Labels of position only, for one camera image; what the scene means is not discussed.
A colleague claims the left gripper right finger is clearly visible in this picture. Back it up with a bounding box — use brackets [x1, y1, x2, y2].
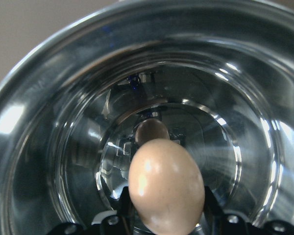
[203, 186, 249, 235]

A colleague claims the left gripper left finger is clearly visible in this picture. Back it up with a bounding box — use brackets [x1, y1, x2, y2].
[93, 187, 135, 235]

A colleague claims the brown egg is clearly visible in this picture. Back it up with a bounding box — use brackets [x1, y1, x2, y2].
[128, 139, 205, 235]

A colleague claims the pale green steel pot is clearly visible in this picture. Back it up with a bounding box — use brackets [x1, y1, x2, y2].
[0, 0, 294, 235]

